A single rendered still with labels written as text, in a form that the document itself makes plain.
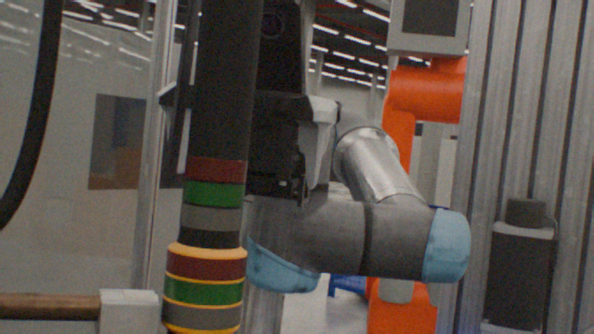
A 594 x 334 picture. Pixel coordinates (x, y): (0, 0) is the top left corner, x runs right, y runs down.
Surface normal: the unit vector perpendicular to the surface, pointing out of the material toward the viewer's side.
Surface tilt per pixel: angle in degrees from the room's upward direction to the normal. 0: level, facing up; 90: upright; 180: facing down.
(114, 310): 90
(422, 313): 90
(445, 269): 115
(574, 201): 90
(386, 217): 46
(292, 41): 121
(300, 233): 87
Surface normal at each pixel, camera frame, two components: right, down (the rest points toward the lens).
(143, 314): 0.30, 0.08
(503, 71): -0.37, 0.01
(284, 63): -0.16, 0.55
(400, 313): -0.09, 0.04
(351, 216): 0.13, -0.65
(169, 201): 0.83, 0.11
